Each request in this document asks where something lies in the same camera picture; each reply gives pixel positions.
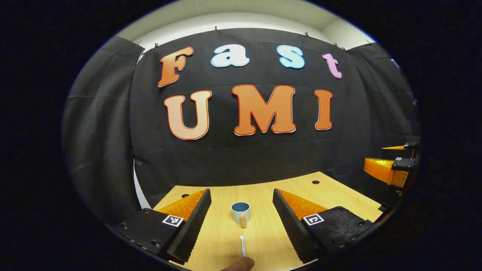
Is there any light blue cup wooden handle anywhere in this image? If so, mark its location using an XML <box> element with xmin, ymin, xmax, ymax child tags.
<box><xmin>231</xmin><ymin>202</ymin><xmax>251</xmax><ymax>228</ymax></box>

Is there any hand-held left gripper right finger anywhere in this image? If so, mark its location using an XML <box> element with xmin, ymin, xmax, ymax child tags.
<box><xmin>273</xmin><ymin>188</ymin><xmax>373</xmax><ymax>264</ymax></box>

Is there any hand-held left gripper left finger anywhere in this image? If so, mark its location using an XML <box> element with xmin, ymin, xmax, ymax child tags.
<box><xmin>112</xmin><ymin>188</ymin><xmax>212</xmax><ymax>263</ymax></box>

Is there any wooden desktop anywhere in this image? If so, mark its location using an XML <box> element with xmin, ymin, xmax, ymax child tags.
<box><xmin>153</xmin><ymin>171</ymin><xmax>384</xmax><ymax>271</ymax></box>

